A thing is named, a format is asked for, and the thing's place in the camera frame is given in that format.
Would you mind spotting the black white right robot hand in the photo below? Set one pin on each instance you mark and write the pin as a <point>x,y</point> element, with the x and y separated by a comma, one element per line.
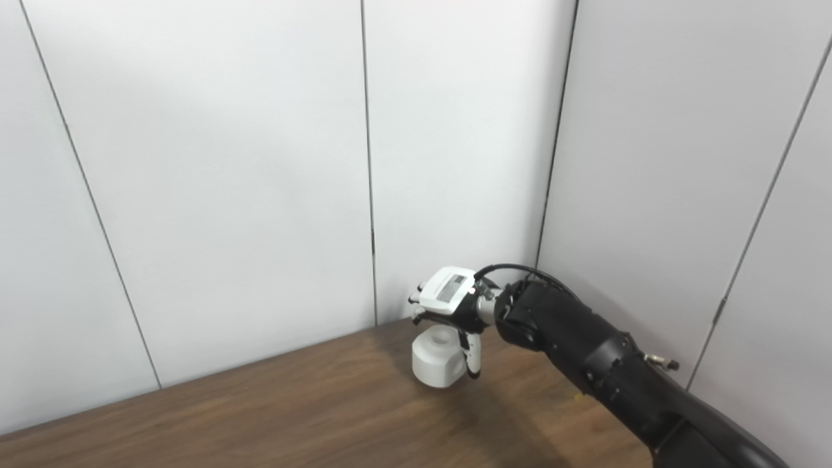
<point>448,289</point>

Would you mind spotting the round white block with holes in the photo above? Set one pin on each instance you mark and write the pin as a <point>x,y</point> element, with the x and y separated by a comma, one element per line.
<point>435,364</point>

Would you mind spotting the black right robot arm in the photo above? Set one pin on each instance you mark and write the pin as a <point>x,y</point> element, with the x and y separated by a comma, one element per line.
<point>585,351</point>

